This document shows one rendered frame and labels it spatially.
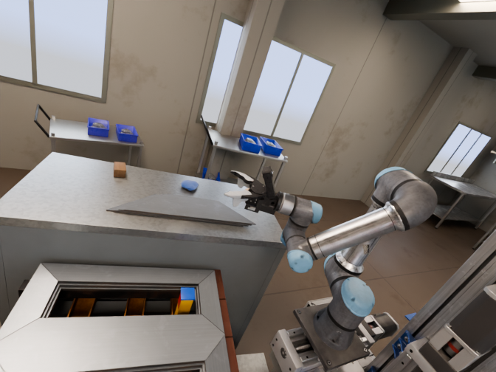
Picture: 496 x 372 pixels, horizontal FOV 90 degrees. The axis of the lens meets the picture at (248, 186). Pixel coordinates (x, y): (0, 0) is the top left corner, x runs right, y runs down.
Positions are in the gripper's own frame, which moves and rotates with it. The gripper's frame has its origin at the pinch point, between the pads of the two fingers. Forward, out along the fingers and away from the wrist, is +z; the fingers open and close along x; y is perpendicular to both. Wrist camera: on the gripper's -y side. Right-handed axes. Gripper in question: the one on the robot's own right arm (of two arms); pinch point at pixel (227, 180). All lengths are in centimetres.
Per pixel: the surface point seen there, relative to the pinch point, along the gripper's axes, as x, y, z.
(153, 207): 20, 41, 30
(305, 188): 332, 178, -149
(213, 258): 14, 58, -6
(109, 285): -12, 60, 34
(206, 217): 25.0, 42.1, 4.4
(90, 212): 6, 42, 52
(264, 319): 46, 153, -67
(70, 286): -17, 61, 47
